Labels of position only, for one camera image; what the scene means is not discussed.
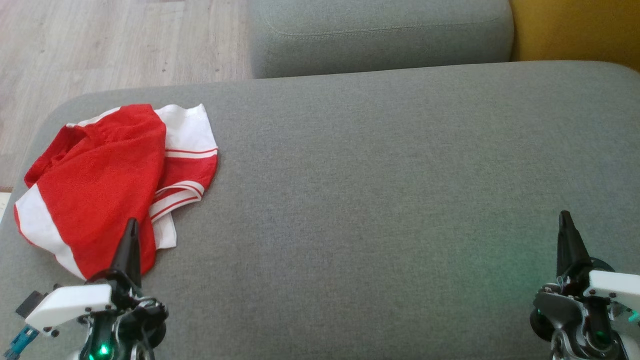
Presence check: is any teal left camera cable plug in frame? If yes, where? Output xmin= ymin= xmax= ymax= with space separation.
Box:
xmin=2 ymin=325 xmax=40 ymax=360

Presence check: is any red shirt with white trim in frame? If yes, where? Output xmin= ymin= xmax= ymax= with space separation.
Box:
xmin=13 ymin=104 xmax=167 ymax=281

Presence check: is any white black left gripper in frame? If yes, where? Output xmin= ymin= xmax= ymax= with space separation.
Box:
xmin=25 ymin=218 xmax=169 ymax=360

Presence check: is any mustard yellow fabric cushion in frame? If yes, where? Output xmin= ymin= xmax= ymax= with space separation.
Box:
xmin=509 ymin=0 xmax=640 ymax=72

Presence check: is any grey sofa cushion with seam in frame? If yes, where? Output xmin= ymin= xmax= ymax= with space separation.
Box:
xmin=248 ymin=0 xmax=515 ymax=79

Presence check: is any white rug with brown edge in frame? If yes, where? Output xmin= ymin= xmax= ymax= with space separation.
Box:
xmin=0 ymin=187 xmax=14 ymax=224

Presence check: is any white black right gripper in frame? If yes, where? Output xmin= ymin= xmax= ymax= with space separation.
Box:
xmin=530 ymin=210 xmax=640 ymax=360

